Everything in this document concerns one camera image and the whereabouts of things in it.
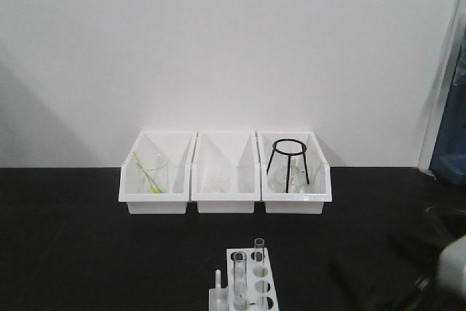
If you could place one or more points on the clear glass test tube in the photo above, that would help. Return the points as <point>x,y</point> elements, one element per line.
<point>259,250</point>
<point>240,281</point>

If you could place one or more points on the clear glass flask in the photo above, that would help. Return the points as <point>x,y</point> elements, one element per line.
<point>282,182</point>

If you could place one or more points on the white middle storage bin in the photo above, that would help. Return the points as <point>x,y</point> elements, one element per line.
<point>235,152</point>

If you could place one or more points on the small clear glass beaker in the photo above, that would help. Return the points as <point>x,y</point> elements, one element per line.
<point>220,181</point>

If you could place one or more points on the white test tube rack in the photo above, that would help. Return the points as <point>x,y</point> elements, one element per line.
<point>261,292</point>

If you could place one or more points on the white left storage bin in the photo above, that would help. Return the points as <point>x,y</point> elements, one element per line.
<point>179,148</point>

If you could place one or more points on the yellow green plastic straw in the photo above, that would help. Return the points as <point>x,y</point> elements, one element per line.
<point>154,187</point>

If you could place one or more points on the black lab sink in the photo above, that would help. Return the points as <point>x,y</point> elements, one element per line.
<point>447,221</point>

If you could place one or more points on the white right storage bin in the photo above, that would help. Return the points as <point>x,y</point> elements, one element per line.
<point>312,199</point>

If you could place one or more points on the white storage bin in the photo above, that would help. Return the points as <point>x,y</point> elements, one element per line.
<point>312,199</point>
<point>179,148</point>
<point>235,152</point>

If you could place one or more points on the black metal tripod stand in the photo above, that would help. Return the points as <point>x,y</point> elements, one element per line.
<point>293,151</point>

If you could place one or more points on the blue-grey pegboard drying rack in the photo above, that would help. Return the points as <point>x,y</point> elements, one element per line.
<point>448,159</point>

